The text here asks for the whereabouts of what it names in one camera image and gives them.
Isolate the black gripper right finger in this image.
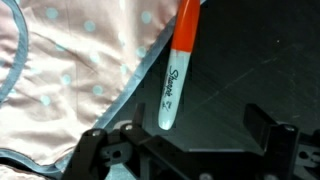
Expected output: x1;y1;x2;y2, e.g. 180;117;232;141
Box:
243;104;320;180

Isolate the pink polka dot cloth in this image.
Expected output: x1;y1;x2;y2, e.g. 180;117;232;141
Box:
0;0;207;180

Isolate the red capped Sharpie marker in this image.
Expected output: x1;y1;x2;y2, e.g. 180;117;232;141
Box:
158;0;200;130

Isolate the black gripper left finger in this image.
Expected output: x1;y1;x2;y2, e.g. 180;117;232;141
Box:
61;103;203;180

